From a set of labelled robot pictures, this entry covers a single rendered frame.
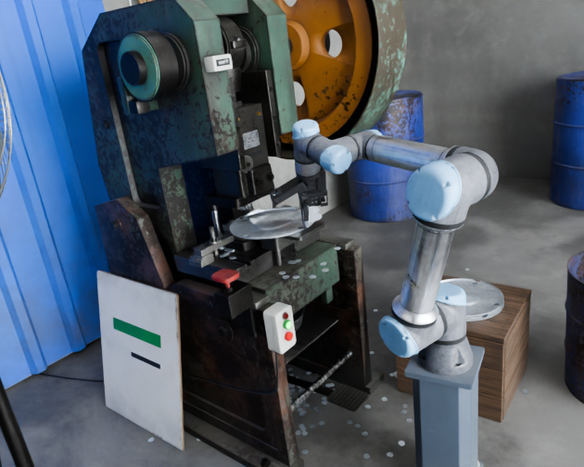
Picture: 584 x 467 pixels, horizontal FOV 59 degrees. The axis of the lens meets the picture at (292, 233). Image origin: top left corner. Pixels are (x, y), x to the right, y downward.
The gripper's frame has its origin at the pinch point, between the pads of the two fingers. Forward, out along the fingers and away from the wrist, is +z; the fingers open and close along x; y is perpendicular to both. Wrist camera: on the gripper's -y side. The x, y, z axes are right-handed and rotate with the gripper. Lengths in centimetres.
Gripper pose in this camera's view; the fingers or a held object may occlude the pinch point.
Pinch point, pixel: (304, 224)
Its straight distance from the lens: 166.0
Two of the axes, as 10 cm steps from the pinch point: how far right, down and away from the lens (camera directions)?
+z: 0.7, 7.7, 6.4
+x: -1.7, -6.2, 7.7
